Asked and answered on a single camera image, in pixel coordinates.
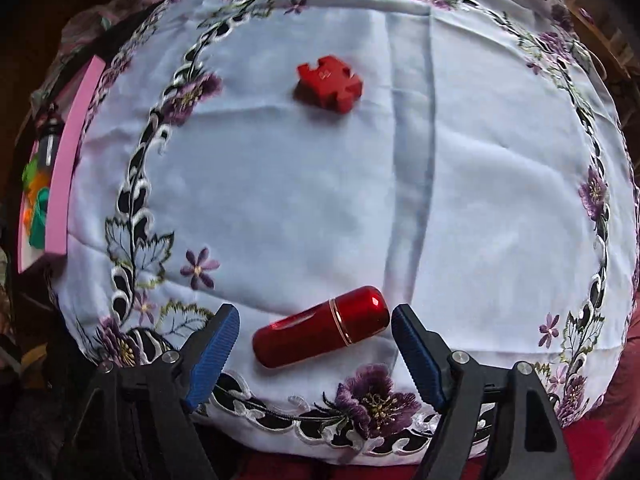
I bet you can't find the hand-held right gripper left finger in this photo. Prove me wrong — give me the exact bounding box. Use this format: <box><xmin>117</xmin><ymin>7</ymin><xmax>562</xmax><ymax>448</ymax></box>
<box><xmin>70</xmin><ymin>304</ymin><xmax>241</xmax><ymax>480</ymax></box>

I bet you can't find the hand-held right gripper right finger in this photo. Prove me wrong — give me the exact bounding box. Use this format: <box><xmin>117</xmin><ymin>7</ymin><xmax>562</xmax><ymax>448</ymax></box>
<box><xmin>391</xmin><ymin>304</ymin><xmax>576</xmax><ymax>480</ymax></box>

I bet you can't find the red lipstick tube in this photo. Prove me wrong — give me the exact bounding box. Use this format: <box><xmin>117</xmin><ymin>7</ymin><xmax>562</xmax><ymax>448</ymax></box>
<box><xmin>251</xmin><ymin>285</ymin><xmax>391</xmax><ymax>368</ymax></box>

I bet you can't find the teal plastic funnel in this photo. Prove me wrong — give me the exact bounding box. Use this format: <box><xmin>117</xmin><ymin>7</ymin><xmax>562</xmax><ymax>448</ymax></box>
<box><xmin>27</xmin><ymin>187</ymin><xmax>52</xmax><ymax>249</ymax></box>

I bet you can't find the orange plastic toy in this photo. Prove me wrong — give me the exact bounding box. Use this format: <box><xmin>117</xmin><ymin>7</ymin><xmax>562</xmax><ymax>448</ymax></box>
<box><xmin>22</xmin><ymin>189</ymin><xmax>40</xmax><ymax>226</ymax></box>

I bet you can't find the pink cardboard box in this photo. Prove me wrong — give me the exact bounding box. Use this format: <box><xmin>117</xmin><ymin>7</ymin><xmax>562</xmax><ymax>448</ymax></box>
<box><xmin>17</xmin><ymin>55</ymin><xmax>107</xmax><ymax>276</ymax></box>

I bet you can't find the green plastic container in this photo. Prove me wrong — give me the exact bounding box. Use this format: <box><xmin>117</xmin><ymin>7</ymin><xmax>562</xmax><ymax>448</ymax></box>
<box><xmin>21</xmin><ymin>160</ymin><xmax>44</xmax><ymax>192</ymax></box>

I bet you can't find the red puzzle piece block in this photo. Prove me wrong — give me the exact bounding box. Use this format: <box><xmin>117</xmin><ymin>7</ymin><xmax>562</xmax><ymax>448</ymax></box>
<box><xmin>292</xmin><ymin>55</ymin><xmax>364</xmax><ymax>113</ymax></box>

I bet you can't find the white floral embroidered tablecloth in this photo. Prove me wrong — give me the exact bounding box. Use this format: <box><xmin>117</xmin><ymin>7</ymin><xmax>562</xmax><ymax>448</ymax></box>
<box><xmin>30</xmin><ymin>0</ymin><xmax>640</xmax><ymax>458</ymax></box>

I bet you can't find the person's red clothing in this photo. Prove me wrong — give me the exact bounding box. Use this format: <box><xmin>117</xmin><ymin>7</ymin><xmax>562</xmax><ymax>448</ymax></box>
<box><xmin>190</xmin><ymin>300</ymin><xmax>640</xmax><ymax>480</ymax></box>

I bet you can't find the wooden nightstand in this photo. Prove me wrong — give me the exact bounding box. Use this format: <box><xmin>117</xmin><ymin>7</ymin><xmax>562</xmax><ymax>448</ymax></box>
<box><xmin>565</xmin><ymin>0</ymin><xmax>640</xmax><ymax>81</ymax></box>

